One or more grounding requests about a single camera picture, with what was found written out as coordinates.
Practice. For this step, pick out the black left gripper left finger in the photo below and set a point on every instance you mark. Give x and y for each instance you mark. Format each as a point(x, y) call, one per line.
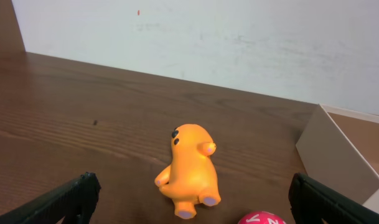
point(72, 202)

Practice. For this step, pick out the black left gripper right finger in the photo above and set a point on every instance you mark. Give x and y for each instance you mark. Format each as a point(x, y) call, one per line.
point(313, 202)

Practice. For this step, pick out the white cardboard box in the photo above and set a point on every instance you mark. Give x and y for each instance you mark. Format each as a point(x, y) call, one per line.
point(340, 149)

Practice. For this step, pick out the orange dinosaur toy figure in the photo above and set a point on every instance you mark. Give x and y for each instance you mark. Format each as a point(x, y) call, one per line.
point(190, 178)

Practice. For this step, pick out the red ball with white letters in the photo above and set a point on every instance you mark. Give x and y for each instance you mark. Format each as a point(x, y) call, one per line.
point(261, 217)

